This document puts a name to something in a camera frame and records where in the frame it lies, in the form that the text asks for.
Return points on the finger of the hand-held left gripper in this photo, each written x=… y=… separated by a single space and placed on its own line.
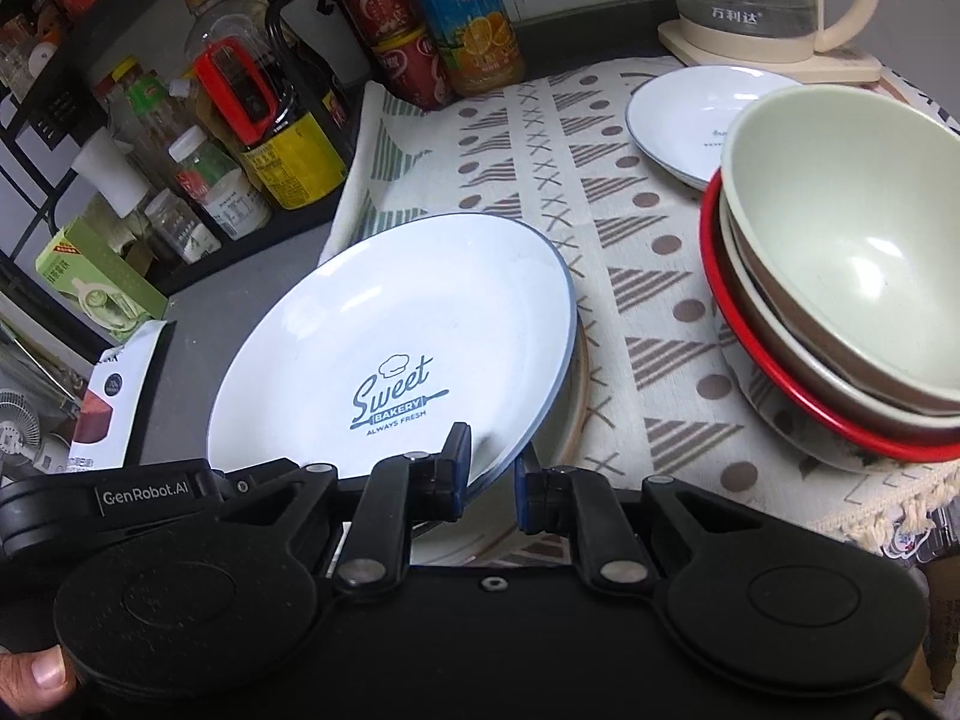
x=244 y=481

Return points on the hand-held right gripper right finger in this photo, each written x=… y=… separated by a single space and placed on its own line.
x=527 y=495

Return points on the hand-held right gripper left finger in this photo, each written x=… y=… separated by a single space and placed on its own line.
x=456 y=476

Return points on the white plate with blue print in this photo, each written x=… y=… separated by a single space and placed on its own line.
x=337 y=330

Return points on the pale green bowl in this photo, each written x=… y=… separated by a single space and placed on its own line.
x=847 y=225
x=806 y=384

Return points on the red bowl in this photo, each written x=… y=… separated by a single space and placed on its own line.
x=711 y=240

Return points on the person's left hand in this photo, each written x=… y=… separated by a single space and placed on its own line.
x=34 y=675

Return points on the large white flower plate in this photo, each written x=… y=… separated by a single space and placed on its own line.
x=491 y=534

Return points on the small white fan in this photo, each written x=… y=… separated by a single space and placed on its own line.
x=19 y=424

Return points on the white cake snack packet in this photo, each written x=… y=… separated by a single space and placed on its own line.
x=112 y=405

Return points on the green carton box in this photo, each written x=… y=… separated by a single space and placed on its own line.
x=97 y=285

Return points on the small silver-capped jar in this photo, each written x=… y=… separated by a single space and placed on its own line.
x=180 y=229

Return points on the patterned fringed table mat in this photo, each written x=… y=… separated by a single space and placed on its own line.
x=637 y=255

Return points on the white-capped oil bottle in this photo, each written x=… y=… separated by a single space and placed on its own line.
x=112 y=172

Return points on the green-label sauce bottle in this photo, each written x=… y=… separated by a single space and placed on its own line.
x=154 y=112

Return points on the small white blue-rimmed plate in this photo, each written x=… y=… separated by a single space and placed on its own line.
x=675 y=120

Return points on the red drink can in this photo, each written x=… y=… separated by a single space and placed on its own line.
x=373 y=0
x=412 y=67

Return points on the orange juice bottle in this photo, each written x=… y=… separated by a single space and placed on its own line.
x=465 y=22

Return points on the orange and white bottle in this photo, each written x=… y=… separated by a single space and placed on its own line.
x=41 y=52

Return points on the black metal shelf rack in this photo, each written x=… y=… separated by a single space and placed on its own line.
x=82 y=37

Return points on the cream kettle base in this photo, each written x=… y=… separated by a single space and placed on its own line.
x=720 y=52

